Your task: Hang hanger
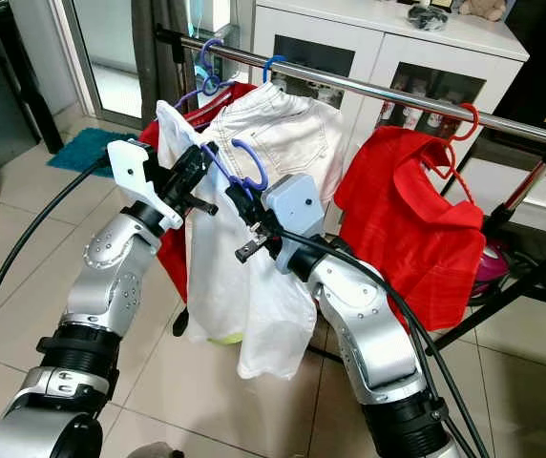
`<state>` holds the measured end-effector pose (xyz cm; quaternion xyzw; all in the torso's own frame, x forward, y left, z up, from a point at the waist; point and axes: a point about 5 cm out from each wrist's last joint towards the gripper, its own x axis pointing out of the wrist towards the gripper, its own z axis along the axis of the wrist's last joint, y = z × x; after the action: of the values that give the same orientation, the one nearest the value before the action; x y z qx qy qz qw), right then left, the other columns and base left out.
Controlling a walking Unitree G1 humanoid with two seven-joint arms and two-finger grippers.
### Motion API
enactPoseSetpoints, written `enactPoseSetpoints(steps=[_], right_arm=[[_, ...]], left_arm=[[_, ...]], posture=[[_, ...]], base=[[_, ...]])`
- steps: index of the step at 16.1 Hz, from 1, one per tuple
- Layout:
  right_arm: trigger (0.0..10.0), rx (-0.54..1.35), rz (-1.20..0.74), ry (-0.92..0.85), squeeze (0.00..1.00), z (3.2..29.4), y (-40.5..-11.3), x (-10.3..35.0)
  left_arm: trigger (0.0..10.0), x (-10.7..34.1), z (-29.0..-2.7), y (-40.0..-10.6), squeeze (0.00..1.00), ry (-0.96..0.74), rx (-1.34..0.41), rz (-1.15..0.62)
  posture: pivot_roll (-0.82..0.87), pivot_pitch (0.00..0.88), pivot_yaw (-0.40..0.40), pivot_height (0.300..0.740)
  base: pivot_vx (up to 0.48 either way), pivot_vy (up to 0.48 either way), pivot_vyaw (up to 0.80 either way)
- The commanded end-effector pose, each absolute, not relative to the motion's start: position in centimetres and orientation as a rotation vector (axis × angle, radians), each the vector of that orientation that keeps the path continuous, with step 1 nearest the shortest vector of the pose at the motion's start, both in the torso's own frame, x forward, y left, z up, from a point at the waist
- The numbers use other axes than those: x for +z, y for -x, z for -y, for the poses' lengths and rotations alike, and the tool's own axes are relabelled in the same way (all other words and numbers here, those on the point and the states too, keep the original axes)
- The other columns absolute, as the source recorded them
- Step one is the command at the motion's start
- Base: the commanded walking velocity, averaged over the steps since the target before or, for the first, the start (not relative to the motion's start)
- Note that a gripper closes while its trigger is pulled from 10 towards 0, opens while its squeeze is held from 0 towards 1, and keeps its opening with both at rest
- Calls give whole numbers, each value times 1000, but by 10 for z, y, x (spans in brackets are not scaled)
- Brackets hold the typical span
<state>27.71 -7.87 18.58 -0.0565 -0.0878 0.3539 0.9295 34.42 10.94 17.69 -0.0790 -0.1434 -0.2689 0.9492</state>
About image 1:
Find red polo shirt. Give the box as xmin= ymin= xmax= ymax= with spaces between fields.
xmin=332 ymin=124 xmax=486 ymax=330

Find magenta plastic object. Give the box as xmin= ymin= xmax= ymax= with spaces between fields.
xmin=469 ymin=239 xmax=508 ymax=302

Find white sliding door frame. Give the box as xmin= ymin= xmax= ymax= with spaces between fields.
xmin=58 ymin=0 xmax=150 ymax=125

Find blue plastic hanger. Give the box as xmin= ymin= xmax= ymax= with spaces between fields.
xmin=262 ymin=54 xmax=288 ymax=85
xmin=201 ymin=138 xmax=270 ymax=197

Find white denim trousers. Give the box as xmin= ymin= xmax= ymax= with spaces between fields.
xmin=201 ymin=81 xmax=350 ymax=206

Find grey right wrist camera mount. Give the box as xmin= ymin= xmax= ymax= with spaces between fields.
xmin=263 ymin=175 xmax=326 ymax=278

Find dark grey curtain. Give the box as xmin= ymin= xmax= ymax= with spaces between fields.
xmin=130 ymin=0 xmax=198 ymax=130

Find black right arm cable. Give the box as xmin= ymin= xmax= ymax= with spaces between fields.
xmin=278 ymin=229 xmax=494 ymax=458

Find chrome clothes rail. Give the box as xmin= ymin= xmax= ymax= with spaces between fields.
xmin=157 ymin=24 xmax=546 ymax=154

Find white glass door cabinet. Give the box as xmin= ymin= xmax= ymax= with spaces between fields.
xmin=252 ymin=0 xmax=530 ymax=206

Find teal floor mat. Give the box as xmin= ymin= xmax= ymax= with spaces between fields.
xmin=46 ymin=128 xmax=140 ymax=177

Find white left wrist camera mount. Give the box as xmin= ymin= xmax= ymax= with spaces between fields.
xmin=108 ymin=138 xmax=184 ymax=232

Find purple plastic hanger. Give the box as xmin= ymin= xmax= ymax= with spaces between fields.
xmin=173 ymin=38 xmax=231 ymax=111

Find beige plush toy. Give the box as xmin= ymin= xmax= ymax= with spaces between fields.
xmin=459 ymin=0 xmax=508 ymax=22

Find glass ornament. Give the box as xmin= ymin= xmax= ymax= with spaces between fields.
xmin=407 ymin=0 xmax=451 ymax=31

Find red plastic hanger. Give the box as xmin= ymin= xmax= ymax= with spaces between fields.
xmin=421 ymin=102 xmax=484 ymax=206

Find white shirt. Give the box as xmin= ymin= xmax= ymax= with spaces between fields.
xmin=154 ymin=100 xmax=320 ymax=381

